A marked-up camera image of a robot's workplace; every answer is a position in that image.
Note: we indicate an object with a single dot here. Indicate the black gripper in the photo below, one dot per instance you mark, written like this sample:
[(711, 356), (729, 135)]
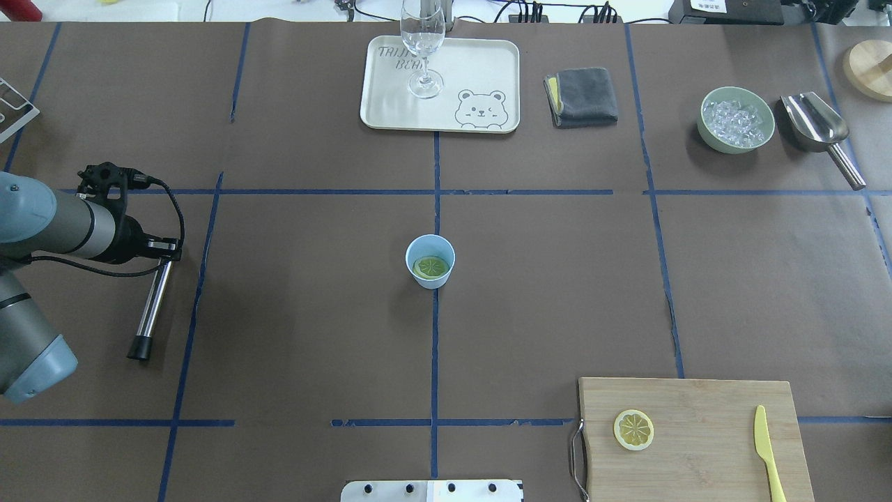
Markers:
[(132, 240)]

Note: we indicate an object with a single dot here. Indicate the steel muddler black tip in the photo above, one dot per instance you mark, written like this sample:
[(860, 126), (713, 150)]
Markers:
[(142, 343)]

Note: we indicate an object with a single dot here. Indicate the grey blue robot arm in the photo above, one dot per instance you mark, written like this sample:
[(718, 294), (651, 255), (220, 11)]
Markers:
[(41, 225)]

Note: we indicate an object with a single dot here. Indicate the light blue plastic cup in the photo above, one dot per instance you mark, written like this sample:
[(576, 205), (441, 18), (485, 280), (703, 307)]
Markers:
[(430, 244)]

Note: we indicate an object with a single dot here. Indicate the red water bottle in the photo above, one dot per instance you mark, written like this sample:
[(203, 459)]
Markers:
[(21, 10)]

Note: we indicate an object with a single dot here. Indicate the clear wine glass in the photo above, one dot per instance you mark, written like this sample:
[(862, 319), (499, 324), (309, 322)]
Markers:
[(423, 30)]

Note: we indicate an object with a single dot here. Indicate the grey yellow folded cloth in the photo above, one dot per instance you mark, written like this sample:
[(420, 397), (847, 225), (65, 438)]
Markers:
[(581, 97)]

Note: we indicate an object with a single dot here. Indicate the green bowl with ice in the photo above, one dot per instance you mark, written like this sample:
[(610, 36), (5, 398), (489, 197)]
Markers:
[(735, 120)]

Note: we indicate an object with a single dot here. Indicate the bamboo cutting board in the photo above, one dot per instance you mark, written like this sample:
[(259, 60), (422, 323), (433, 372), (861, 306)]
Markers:
[(704, 443)]

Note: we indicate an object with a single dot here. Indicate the metal ice scoop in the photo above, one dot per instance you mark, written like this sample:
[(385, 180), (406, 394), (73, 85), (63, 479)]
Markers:
[(819, 128)]

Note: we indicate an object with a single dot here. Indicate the yellow plastic knife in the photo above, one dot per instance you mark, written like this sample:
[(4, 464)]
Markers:
[(763, 448)]

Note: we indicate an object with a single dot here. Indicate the wooden stand with base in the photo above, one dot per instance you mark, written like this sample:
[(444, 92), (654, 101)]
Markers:
[(867, 66)]

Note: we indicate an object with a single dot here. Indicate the white wire cup rack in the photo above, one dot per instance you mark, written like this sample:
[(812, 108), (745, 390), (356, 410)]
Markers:
[(16, 111)]

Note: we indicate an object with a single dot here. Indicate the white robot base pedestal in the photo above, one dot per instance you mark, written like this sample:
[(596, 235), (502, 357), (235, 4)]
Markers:
[(434, 490)]

